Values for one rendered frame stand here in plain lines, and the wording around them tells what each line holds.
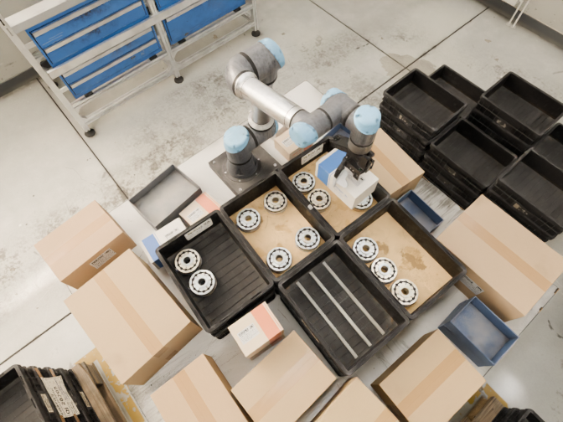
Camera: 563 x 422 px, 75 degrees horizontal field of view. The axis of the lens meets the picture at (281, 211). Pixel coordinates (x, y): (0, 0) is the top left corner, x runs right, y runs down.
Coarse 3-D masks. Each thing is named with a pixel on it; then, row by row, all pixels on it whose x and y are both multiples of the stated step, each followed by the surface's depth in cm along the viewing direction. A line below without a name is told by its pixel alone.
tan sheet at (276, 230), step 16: (256, 208) 161; (288, 208) 161; (272, 224) 158; (288, 224) 157; (304, 224) 157; (256, 240) 155; (272, 240) 154; (288, 240) 154; (320, 240) 154; (304, 256) 151; (272, 272) 149
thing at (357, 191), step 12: (324, 156) 136; (336, 156) 136; (324, 168) 134; (336, 168) 133; (324, 180) 139; (348, 180) 131; (360, 180) 131; (372, 180) 131; (336, 192) 137; (348, 192) 129; (360, 192) 129; (372, 192) 139; (348, 204) 136
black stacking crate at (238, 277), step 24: (216, 216) 153; (192, 240) 155; (216, 240) 155; (168, 264) 147; (216, 264) 151; (240, 264) 151; (216, 288) 146; (240, 288) 146; (216, 312) 142; (240, 312) 138
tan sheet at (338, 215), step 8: (304, 168) 170; (312, 168) 169; (320, 184) 166; (328, 192) 164; (320, 200) 162; (336, 200) 162; (328, 208) 160; (336, 208) 160; (344, 208) 160; (328, 216) 159; (336, 216) 159; (344, 216) 158; (352, 216) 158; (336, 224) 157; (344, 224) 157
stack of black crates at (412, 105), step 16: (400, 80) 223; (416, 80) 231; (432, 80) 222; (384, 96) 223; (400, 96) 231; (416, 96) 230; (432, 96) 229; (448, 96) 219; (384, 112) 231; (400, 112) 219; (416, 112) 225; (432, 112) 224; (448, 112) 224; (384, 128) 241; (400, 128) 228; (416, 128) 217; (432, 128) 206; (400, 144) 237; (416, 144) 226; (416, 160) 235
